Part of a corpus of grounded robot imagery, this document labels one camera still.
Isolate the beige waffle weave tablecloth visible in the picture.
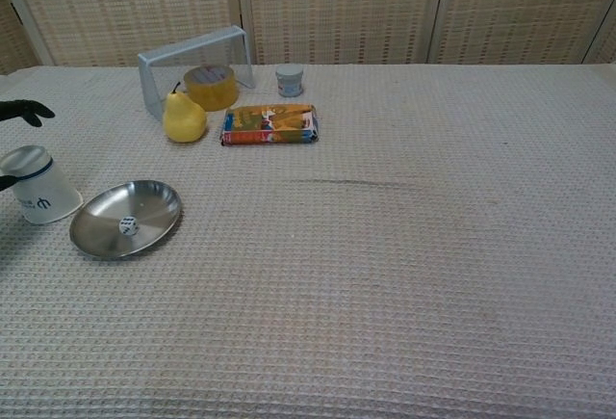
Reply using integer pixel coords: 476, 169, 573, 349
0, 63, 616, 419

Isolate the small white die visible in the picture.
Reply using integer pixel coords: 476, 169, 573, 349
117, 216, 141, 238

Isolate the woven bamboo folding screen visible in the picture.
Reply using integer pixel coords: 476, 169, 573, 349
0, 0, 616, 76

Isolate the yellow packing tape roll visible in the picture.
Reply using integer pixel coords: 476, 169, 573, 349
183, 65, 240, 113

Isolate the yellow pear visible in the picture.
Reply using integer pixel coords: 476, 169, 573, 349
162, 81, 209, 144

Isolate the small white lidded jar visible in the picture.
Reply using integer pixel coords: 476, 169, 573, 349
275, 64, 305, 98

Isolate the white paper cup blue print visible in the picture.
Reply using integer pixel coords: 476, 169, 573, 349
0, 145, 84, 225

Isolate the grey metal mesh shelf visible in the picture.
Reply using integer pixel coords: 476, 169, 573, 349
137, 24, 256, 122

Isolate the round metal plate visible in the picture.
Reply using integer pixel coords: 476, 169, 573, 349
68, 179, 184, 261

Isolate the colourful printed snack packet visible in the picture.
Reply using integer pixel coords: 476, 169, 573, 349
219, 103, 321, 147

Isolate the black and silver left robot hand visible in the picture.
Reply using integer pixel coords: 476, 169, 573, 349
0, 99, 56, 194

